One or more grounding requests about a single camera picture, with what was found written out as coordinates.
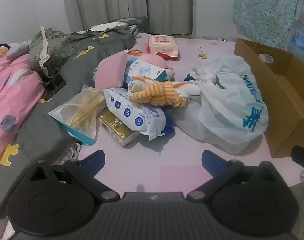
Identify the cotton swab bag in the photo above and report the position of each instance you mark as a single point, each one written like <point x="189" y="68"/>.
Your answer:
<point x="79" y="112"/>

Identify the lilac cloth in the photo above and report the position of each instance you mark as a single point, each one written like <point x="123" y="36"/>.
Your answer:
<point x="17" y="48"/>

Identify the pink plush toy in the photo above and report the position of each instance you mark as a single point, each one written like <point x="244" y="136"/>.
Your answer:
<point x="152" y="60"/>

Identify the grey storage crate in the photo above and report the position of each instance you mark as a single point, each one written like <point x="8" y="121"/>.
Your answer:
<point x="135" y="21"/>

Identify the white blue pad packet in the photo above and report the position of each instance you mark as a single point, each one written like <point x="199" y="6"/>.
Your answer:
<point x="132" y="110"/>

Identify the orange striped socks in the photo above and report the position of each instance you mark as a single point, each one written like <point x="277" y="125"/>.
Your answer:
<point x="154" y="92"/>

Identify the grey curtain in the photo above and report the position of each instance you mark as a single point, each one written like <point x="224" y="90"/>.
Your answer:
<point x="104" y="2"/>

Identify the green floral pillow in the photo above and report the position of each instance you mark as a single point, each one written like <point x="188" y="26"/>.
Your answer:
<point x="54" y="45"/>

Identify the white blue mask box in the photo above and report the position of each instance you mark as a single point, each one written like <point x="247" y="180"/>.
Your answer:
<point x="144" y="70"/>

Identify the white mesh fabric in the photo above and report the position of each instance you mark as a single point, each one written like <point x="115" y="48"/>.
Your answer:
<point x="73" y="151"/>

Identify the gold tissue pack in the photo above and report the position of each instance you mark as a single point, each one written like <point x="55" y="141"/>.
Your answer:
<point x="114" y="126"/>

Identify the pink printed blanket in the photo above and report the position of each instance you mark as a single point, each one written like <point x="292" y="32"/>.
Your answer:
<point x="9" y="92"/>

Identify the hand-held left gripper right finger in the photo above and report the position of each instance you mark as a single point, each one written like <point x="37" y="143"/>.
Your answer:
<point x="212" y="161"/>

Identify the red wet wipes pack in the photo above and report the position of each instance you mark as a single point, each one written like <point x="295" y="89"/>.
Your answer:
<point x="162" y="45"/>

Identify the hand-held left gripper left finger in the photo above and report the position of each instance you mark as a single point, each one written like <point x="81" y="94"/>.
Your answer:
<point x="94" y="161"/>

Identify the white plastic bag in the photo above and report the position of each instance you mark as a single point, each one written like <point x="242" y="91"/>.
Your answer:
<point x="224" y="105"/>

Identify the pink foam pad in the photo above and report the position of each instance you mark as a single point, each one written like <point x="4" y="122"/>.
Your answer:
<point x="110" y="70"/>

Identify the brown cardboard box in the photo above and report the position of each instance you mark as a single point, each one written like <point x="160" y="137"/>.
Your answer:
<point x="274" y="85"/>

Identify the blue water jug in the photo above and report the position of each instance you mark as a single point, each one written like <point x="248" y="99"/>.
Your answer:
<point x="300" y="37"/>

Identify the white crumpled cloth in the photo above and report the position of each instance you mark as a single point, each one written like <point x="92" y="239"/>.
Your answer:
<point x="104" y="27"/>

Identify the pink patterned mat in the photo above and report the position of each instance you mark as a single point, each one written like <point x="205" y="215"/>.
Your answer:
<point x="167" y="160"/>

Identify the grey printed quilt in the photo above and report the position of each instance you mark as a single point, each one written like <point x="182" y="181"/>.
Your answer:
<point x="74" y="67"/>

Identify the teal floral cloth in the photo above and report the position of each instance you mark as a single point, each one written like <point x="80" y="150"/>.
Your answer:
<point x="264" y="5"/>

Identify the black phone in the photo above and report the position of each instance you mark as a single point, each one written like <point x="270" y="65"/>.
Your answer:
<point x="54" y="87"/>

